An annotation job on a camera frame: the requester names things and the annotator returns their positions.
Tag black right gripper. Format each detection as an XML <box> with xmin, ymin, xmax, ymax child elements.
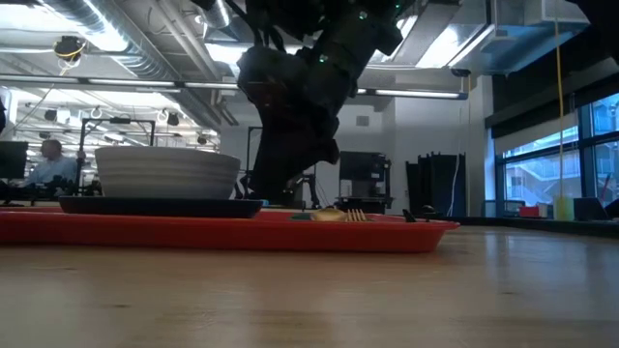
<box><xmin>235</xmin><ymin>0</ymin><xmax>418</xmax><ymax>204</ymax></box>

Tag gold spoon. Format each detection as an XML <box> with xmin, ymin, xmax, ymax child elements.
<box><xmin>309</xmin><ymin>206</ymin><xmax>348</xmax><ymax>223</ymax></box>

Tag gold fork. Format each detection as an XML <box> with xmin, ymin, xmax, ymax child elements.
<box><xmin>343</xmin><ymin>208</ymin><xmax>372</xmax><ymax>223</ymax></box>

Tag white bowl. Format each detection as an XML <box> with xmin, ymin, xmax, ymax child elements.
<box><xmin>93</xmin><ymin>145</ymin><xmax>242</xmax><ymax>201</ymax></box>

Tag dark round plate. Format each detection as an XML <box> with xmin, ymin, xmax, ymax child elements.
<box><xmin>57</xmin><ymin>194</ymin><xmax>265</xmax><ymax>219</ymax></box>

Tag red plastic tray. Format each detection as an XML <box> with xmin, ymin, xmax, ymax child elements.
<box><xmin>0</xmin><ymin>206</ymin><xmax>461</xmax><ymax>254</ymax></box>

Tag black machine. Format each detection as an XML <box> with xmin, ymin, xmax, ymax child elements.
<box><xmin>336</xmin><ymin>150</ymin><xmax>394</xmax><ymax>215</ymax></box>

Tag short ceiling light strip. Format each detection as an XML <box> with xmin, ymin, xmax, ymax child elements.
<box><xmin>357</xmin><ymin>86</ymin><xmax>469</xmax><ymax>102</ymax></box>

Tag black folding panels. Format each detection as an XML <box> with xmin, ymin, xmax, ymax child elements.
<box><xmin>404</xmin><ymin>152</ymin><xmax>468</xmax><ymax>218</ymax></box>

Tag long ceiling light strip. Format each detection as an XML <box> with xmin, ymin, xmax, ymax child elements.
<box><xmin>0</xmin><ymin>74</ymin><xmax>241</xmax><ymax>93</ymax></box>

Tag glass window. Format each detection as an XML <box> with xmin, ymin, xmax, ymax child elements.
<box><xmin>497</xmin><ymin>91</ymin><xmax>619</xmax><ymax>218</ymax></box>

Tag person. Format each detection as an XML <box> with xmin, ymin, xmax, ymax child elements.
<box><xmin>24</xmin><ymin>138</ymin><xmax>87</xmax><ymax>188</ymax></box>

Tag black ceiling dome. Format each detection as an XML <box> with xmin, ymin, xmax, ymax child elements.
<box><xmin>51</xmin><ymin>35</ymin><xmax>89</xmax><ymax>63</ymax></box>

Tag yellow-green container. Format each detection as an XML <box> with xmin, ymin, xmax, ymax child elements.
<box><xmin>553</xmin><ymin>195</ymin><xmax>575</xmax><ymax>222</ymax></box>

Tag black monitor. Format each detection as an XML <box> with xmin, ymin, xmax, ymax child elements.
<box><xmin>0</xmin><ymin>140</ymin><xmax>29</xmax><ymax>181</ymax></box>

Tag black rig frame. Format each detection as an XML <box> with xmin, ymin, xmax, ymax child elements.
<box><xmin>76</xmin><ymin>117</ymin><xmax>157</xmax><ymax>197</ymax></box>

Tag black aluminium table frame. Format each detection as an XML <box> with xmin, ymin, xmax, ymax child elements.
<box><xmin>400</xmin><ymin>205</ymin><xmax>619</xmax><ymax>239</ymax></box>

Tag yellow hanging cable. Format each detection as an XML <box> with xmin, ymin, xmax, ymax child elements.
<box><xmin>552</xmin><ymin>0</ymin><xmax>568</xmax><ymax>199</ymax></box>

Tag silver ceiling duct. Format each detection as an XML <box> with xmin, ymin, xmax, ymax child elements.
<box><xmin>38</xmin><ymin>0</ymin><xmax>228</xmax><ymax>130</ymax></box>

